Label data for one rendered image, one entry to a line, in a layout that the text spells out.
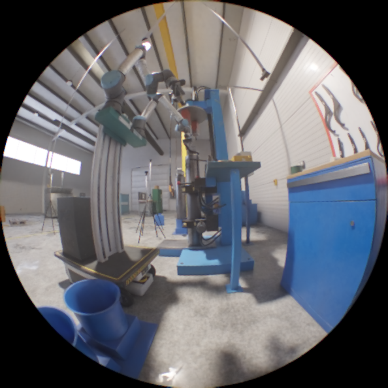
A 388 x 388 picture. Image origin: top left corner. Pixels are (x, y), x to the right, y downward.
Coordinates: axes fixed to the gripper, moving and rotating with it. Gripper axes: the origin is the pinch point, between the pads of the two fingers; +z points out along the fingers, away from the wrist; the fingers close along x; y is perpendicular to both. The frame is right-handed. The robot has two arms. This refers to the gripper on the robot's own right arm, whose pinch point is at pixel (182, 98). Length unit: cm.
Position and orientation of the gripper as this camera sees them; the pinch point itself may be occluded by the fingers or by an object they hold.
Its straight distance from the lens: 102.0
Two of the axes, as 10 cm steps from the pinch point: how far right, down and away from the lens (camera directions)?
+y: -9.0, 4.3, -0.4
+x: 0.7, 0.6, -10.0
